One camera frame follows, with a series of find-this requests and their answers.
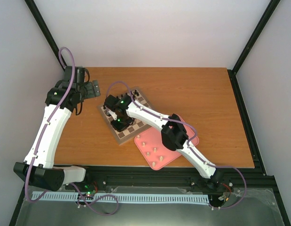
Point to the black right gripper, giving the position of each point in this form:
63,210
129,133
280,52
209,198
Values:
119,128

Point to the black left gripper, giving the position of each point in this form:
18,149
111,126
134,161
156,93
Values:
91,93

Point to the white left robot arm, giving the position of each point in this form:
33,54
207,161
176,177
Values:
65,98

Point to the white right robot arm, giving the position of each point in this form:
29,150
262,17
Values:
173,133

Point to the wooden chess board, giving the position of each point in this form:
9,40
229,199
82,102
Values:
132,130

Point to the pink plastic tray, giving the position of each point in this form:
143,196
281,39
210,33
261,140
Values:
152,138

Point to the light blue cable duct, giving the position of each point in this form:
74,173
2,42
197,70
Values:
130,198

